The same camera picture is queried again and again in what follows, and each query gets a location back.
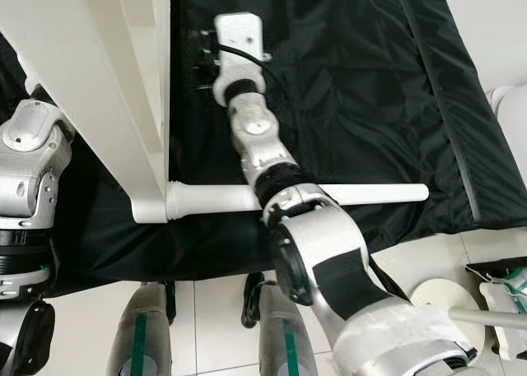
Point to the white plastic table top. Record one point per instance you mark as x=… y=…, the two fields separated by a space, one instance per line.
x=82 y=80

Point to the white plastic table leg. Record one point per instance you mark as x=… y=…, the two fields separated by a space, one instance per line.
x=214 y=200

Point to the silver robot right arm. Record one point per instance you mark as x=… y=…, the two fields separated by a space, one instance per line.
x=338 y=261

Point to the black tablecloth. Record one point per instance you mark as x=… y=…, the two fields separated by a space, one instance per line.
x=362 y=88

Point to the silver robot left leg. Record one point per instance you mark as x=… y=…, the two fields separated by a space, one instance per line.
x=140 y=335

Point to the black flat box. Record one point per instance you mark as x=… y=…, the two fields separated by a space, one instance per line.
x=494 y=269

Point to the grey metal bar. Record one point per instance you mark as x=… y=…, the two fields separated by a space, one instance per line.
x=490 y=318

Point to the green white device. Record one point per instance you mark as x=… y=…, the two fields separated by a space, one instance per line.
x=510 y=302

